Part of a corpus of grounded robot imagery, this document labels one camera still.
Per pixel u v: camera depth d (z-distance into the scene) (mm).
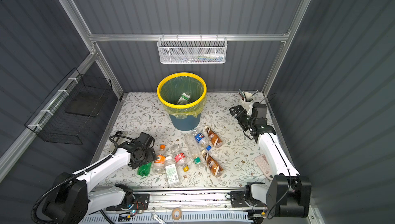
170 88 920
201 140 908
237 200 737
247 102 1022
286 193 385
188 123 1018
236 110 739
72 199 403
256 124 630
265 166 825
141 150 642
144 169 792
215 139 898
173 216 706
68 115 722
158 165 819
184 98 989
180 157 824
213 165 805
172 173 789
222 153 896
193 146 928
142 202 724
